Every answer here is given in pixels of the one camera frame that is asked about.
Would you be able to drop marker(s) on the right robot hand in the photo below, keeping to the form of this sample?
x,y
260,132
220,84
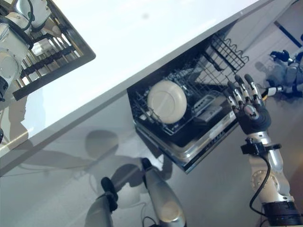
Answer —
x,y
254,120

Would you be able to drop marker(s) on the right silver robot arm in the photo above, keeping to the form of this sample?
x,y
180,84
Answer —
x,y
272,179

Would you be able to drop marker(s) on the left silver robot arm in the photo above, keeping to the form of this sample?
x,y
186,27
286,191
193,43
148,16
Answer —
x,y
10,45

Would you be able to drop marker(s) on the steel dishwasher door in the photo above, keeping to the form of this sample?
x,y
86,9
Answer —
x,y
189,153

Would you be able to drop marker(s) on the grey cutlery basket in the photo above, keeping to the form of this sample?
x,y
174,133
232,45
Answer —
x,y
207,108

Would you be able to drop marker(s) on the grey and blue background robot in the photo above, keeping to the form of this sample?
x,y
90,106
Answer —
x,y
292,71

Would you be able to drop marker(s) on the cream round plate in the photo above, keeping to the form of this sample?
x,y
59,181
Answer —
x,y
166,101

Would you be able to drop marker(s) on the left silver robot leg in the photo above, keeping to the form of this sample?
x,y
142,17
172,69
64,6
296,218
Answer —
x,y
101,210

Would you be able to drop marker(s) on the black wooden dish drying rack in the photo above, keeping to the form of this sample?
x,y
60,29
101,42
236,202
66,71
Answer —
x,y
78,49

